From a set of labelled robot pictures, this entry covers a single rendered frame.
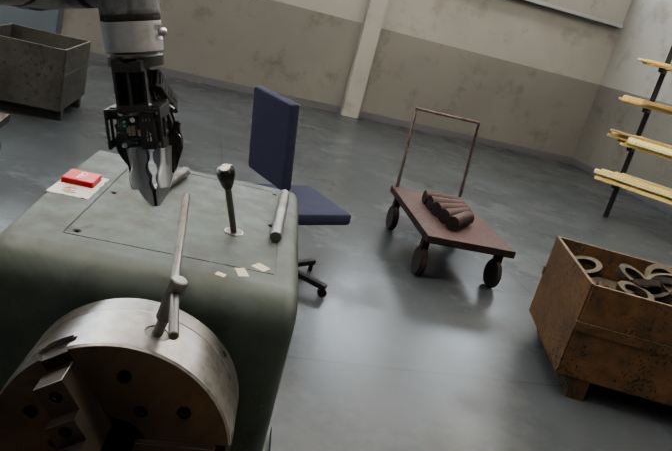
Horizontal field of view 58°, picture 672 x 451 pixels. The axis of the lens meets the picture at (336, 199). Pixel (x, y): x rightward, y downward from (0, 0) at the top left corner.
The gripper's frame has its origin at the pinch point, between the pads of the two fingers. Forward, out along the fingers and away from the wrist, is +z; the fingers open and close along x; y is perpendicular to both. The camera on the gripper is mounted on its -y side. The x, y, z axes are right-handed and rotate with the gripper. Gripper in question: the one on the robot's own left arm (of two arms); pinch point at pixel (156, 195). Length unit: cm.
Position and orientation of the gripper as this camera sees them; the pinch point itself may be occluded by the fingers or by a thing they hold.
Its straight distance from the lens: 91.0
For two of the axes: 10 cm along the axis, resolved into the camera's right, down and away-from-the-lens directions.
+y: 0.6, 3.1, -9.5
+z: 0.2, 9.5, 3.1
